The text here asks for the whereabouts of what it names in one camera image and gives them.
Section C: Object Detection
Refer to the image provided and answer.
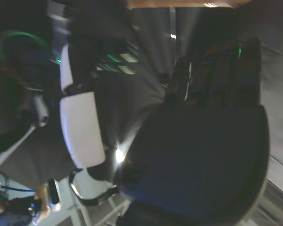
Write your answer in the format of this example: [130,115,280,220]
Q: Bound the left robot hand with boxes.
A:
[58,36,271,226]

